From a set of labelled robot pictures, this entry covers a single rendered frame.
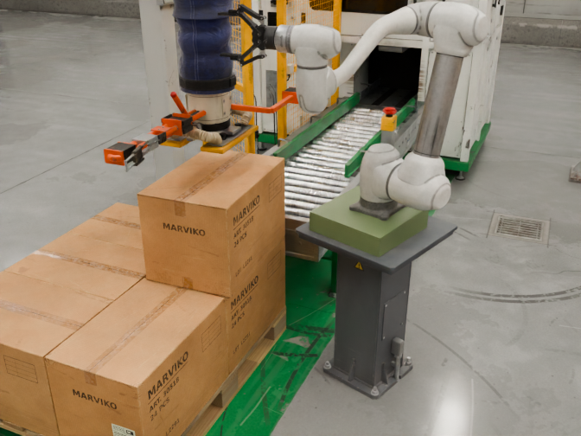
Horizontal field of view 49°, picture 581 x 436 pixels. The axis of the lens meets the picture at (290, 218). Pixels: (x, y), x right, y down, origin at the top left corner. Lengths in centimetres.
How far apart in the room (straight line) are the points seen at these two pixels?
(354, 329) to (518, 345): 94
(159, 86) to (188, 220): 174
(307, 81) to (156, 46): 208
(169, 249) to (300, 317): 106
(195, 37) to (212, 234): 75
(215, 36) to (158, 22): 154
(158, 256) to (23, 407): 76
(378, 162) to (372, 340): 81
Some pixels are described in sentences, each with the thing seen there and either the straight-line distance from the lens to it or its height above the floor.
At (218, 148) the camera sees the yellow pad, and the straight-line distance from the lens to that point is 253.
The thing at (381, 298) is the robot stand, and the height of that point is 49.
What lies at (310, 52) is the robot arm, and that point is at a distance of 211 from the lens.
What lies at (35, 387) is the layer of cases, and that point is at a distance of 261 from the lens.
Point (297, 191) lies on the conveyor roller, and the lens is 362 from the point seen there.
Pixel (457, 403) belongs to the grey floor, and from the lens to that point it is 304.
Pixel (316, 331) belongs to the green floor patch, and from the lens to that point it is 336.
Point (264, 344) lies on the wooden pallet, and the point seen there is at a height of 2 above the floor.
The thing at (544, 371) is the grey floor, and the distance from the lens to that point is 333.
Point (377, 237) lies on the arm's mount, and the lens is 248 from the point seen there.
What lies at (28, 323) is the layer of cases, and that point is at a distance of 266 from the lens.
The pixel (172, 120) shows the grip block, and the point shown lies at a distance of 244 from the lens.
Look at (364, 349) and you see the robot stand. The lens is 293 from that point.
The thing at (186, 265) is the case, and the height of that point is 66.
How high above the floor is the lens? 196
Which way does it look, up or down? 26 degrees down
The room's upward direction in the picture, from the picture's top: straight up
